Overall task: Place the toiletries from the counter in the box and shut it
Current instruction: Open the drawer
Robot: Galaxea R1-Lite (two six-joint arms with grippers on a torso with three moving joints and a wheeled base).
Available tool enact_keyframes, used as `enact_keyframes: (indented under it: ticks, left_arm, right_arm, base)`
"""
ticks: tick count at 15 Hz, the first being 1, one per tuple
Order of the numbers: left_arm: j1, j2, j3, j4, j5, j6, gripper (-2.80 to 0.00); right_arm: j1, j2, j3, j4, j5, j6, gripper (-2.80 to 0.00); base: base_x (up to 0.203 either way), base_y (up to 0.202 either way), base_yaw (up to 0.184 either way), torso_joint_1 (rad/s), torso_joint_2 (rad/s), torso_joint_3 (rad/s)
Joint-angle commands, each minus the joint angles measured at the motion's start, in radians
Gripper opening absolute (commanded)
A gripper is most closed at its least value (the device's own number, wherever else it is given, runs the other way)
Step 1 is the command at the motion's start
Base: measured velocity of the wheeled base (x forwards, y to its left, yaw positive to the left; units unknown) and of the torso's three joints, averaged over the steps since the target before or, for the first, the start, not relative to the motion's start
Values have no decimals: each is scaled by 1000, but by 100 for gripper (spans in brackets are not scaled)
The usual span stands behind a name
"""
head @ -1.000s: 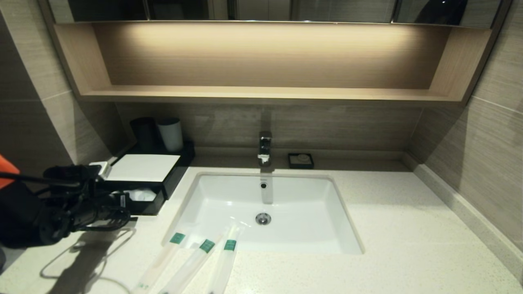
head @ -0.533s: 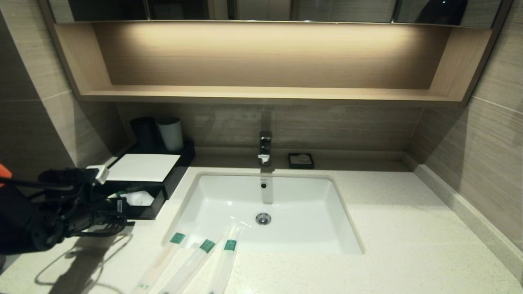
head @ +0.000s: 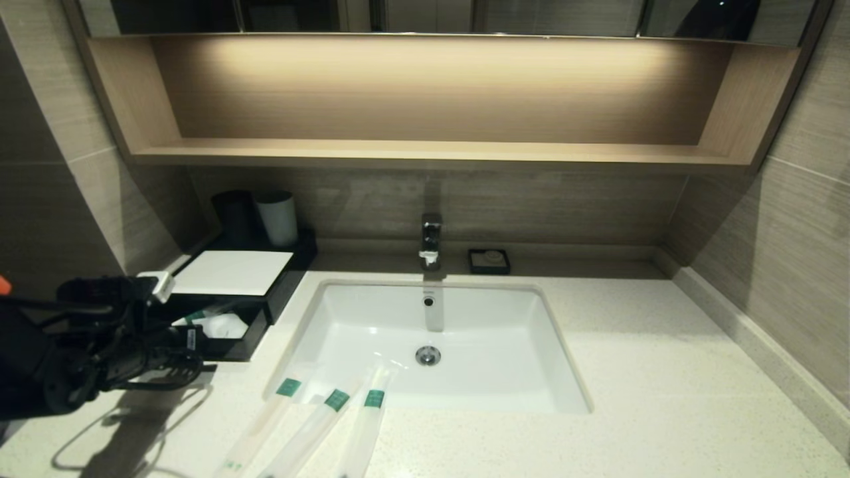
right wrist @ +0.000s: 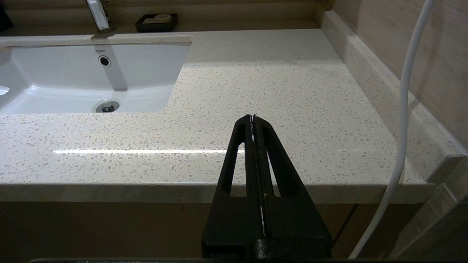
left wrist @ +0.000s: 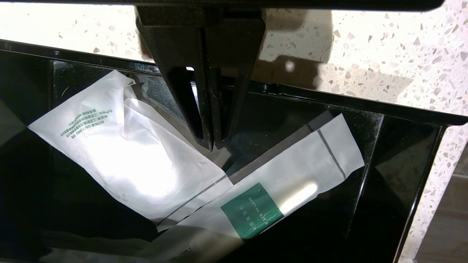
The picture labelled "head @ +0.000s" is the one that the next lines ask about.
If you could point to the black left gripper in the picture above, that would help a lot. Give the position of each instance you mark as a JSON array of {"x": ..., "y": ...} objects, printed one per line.
[{"x": 119, "y": 355}]

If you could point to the black box drawer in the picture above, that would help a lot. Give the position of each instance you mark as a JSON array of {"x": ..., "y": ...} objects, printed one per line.
[{"x": 259, "y": 332}]

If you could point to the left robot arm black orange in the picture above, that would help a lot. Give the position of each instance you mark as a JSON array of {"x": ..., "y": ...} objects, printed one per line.
[{"x": 26, "y": 358}]

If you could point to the black amenity box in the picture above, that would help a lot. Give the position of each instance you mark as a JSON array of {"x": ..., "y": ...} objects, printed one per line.
[{"x": 299, "y": 255}]

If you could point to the clear plastic amenity packet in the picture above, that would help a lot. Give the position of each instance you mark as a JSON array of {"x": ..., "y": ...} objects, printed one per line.
[{"x": 227, "y": 326}]

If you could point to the black cup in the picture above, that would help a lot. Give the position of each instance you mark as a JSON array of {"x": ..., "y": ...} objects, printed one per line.
[{"x": 232, "y": 218}]

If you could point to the white cup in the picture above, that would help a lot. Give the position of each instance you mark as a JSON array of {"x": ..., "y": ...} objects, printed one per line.
[{"x": 277, "y": 218}]

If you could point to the toothbrush packet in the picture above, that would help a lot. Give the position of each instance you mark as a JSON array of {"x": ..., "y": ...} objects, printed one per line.
[
  {"x": 368, "y": 425},
  {"x": 312, "y": 431}
]

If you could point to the chrome sink drain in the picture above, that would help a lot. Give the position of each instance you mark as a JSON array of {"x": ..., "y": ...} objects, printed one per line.
[{"x": 428, "y": 356}]

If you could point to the chrome faucet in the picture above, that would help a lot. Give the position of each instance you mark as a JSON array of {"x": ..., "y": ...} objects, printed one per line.
[{"x": 430, "y": 238}]

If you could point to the black soap dish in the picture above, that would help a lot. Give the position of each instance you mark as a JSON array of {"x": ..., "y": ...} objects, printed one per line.
[{"x": 475, "y": 264}]

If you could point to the white sink basin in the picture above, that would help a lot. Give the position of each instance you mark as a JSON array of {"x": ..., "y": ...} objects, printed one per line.
[{"x": 491, "y": 345}]

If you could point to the round soap bar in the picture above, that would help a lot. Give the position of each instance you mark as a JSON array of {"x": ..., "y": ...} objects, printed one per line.
[{"x": 492, "y": 256}]

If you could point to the light wooden wall shelf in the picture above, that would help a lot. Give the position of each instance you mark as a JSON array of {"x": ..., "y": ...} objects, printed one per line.
[{"x": 431, "y": 93}]

